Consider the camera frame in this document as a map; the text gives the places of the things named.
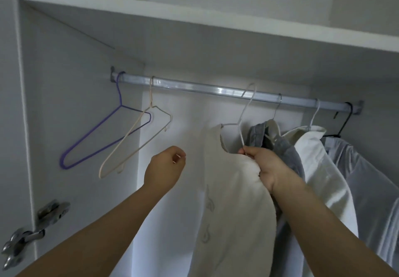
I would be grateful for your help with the person's right hand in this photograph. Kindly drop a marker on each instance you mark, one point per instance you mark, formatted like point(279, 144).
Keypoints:
point(271, 164)

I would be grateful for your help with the person's left hand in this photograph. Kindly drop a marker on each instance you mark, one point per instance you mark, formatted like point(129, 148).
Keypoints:
point(163, 171)

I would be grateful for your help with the grey hooded garment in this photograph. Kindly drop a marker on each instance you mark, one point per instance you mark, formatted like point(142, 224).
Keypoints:
point(290, 155)

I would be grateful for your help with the cream hanger with metal hook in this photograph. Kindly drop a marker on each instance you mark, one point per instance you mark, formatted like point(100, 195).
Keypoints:
point(272, 127)

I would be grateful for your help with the beige wire hanger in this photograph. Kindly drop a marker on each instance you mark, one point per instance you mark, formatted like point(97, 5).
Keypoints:
point(124, 139)

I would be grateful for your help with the cream white shirt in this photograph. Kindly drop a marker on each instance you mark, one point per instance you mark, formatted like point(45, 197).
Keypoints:
point(327, 180)

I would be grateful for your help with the white t-shirt orange label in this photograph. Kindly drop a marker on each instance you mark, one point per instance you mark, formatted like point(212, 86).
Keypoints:
point(237, 224)

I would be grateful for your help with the light grey shirt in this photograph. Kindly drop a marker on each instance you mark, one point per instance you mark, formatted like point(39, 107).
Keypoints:
point(374, 199)

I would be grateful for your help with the white wardrobe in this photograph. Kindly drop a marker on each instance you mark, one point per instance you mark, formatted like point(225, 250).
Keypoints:
point(75, 99)

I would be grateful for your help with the person's left forearm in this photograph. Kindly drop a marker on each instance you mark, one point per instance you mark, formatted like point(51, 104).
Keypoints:
point(93, 242)

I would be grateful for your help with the person's right forearm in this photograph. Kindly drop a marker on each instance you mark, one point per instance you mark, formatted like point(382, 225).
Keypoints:
point(336, 236)

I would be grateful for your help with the purple wire hanger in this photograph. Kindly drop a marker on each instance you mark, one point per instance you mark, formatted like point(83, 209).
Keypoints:
point(90, 132)

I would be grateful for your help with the metal door hinge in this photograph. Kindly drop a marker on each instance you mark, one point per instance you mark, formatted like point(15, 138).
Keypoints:
point(43, 214)

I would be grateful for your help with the metal closet rod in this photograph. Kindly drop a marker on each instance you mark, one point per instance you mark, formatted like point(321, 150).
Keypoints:
point(218, 90)

